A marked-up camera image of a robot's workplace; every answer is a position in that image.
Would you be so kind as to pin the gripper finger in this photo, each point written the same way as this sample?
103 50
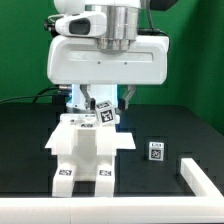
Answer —
123 102
89 102

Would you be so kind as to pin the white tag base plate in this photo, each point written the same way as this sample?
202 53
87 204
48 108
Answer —
124 141

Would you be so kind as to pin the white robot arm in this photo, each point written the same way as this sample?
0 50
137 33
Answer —
122 29

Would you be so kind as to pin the white chair back frame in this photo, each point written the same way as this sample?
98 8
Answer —
88 120

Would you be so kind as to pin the white U-shaped fence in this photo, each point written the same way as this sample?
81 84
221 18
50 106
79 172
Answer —
205 206

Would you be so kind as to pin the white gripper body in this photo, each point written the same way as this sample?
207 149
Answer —
79 61

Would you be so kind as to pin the white chair seat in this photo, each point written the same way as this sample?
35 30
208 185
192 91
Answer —
85 151

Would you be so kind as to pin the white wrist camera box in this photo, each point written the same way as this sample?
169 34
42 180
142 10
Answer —
87 24

